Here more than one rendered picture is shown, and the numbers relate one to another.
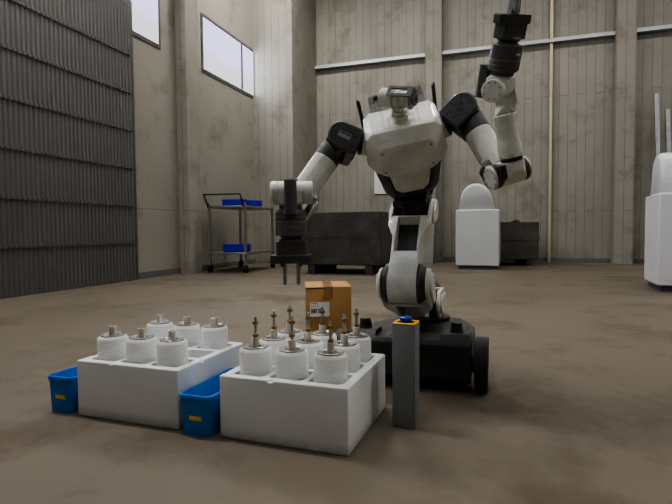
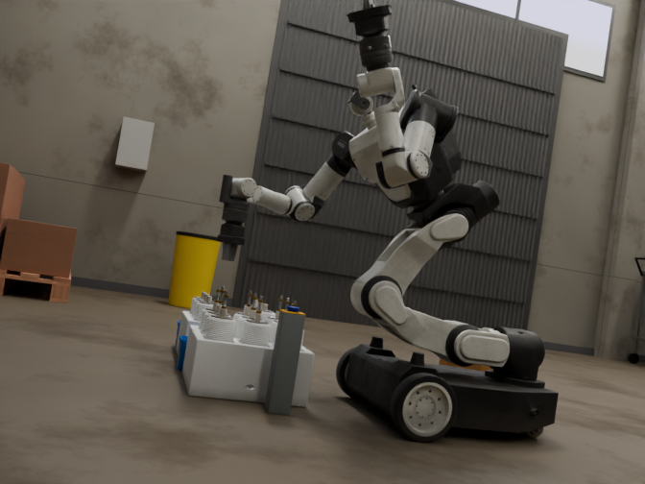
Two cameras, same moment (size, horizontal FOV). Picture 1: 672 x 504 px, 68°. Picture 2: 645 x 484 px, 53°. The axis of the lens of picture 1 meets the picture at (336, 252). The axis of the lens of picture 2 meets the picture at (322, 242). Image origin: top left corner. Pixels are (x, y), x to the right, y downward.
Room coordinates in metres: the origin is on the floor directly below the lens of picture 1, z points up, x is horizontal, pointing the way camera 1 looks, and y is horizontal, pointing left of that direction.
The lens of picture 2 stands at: (0.38, -1.94, 0.45)
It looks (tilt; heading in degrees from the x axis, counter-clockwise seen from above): 3 degrees up; 55
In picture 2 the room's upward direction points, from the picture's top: 9 degrees clockwise
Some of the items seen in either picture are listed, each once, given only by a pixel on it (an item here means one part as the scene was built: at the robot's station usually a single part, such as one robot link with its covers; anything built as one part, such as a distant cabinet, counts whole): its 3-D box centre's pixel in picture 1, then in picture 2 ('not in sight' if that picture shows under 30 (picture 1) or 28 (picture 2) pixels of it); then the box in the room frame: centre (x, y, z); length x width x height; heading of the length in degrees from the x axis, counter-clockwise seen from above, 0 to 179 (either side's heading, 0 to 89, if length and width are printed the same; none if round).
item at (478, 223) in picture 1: (478, 226); not in sight; (7.58, -2.16, 0.63); 0.64 x 0.60 x 1.26; 73
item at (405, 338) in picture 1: (406, 373); (284, 361); (1.51, -0.21, 0.16); 0.07 x 0.07 x 0.31; 70
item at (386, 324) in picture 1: (419, 323); (457, 368); (2.13, -0.36, 0.19); 0.64 x 0.52 x 0.33; 162
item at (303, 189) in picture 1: (293, 201); (236, 193); (1.41, 0.12, 0.68); 0.11 x 0.11 x 0.11; 5
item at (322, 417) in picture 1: (308, 392); (244, 363); (1.53, 0.09, 0.09); 0.39 x 0.39 x 0.18; 70
